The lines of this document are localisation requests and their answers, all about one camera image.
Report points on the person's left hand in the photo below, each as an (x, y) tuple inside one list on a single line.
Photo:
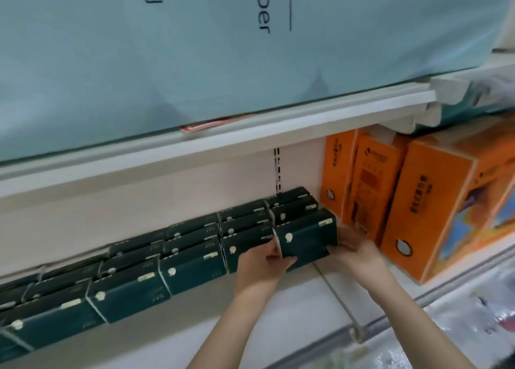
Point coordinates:
[(257, 270)]

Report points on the narrow orange tissue pack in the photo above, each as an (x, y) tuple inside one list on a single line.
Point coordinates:
[(336, 171)]

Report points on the large orange pictured tissue pack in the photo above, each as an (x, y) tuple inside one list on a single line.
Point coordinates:
[(434, 212)]

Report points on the person's left thumb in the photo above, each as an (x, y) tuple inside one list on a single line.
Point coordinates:
[(288, 263)]

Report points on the person's right hand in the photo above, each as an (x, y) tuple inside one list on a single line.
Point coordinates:
[(360, 258)]

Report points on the white upper shelf board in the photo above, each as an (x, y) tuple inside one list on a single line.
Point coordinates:
[(225, 139)]

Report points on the red and white price tag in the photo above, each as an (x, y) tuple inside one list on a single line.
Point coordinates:
[(213, 122)]

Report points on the row of dark green packs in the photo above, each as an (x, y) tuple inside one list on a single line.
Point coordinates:
[(132, 276)]

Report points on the dark green tissue box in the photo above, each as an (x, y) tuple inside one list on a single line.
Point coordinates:
[(308, 238)]

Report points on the person's right forearm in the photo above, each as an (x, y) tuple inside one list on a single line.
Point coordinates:
[(414, 324)]

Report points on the white lower shelf board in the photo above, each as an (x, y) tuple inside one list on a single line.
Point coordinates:
[(305, 304)]

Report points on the person's left forearm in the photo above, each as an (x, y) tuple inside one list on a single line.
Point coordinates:
[(229, 332)]

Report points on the white adjoining shelf board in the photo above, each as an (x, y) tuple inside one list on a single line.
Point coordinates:
[(470, 87)]

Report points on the black slotted shelf upright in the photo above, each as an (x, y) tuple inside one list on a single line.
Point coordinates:
[(277, 171)]

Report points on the person's right fingers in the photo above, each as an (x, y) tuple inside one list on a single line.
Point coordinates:
[(342, 242)]

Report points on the large light blue paper pack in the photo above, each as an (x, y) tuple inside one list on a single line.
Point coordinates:
[(201, 47)]

